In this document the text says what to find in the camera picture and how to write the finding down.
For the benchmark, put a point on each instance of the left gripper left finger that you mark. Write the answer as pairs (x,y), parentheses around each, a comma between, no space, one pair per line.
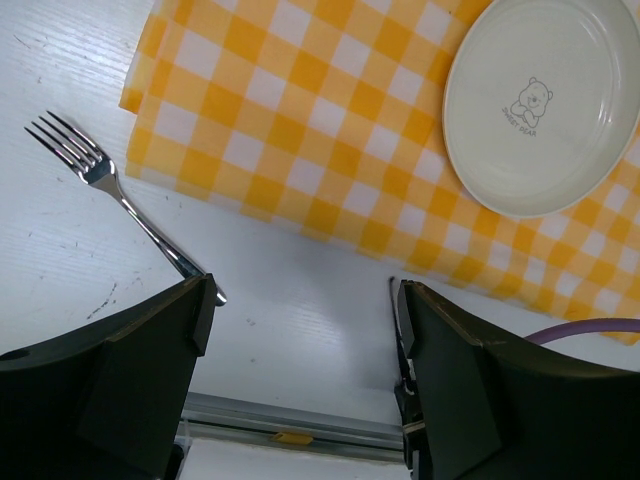
(104,401)

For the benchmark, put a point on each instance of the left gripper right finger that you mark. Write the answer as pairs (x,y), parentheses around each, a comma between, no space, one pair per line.
(479,402)

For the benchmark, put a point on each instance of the silver fork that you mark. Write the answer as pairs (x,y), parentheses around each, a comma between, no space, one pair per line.
(94,167)

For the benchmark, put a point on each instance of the cream round plate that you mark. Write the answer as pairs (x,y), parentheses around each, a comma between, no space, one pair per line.
(541,102)

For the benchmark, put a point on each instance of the yellow white checkered cloth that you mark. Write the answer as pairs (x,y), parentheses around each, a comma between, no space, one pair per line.
(324,117)

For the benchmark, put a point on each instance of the aluminium rail frame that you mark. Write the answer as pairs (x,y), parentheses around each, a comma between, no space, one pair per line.
(210,417)

